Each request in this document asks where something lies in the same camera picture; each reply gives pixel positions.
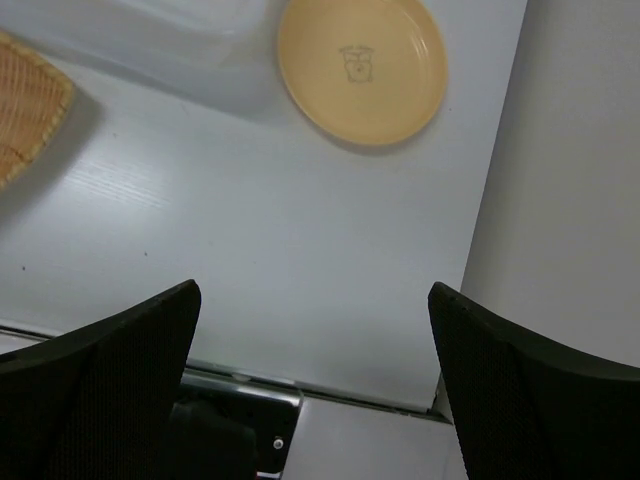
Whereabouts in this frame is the woven bamboo triangular tray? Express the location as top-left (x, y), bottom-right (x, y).
top-left (1, 32), bottom-right (75, 187)

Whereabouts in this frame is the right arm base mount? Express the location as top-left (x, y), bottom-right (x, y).
top-left (157, 368), bottom-right (303, 479)

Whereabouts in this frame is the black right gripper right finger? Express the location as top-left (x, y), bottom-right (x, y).
top-left (428, 282), bottom-right (639, 479)

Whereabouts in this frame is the yellow plate with bear print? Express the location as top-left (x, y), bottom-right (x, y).
top-left (276, 1), bottom-right (449, 146)

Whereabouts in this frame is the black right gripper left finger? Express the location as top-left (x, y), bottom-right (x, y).
top-left (1, 280), bottom-right (201, 479)

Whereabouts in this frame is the translucent white plastic bin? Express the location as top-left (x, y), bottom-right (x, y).
top-left (1, 1), bottom-right (284, 118)

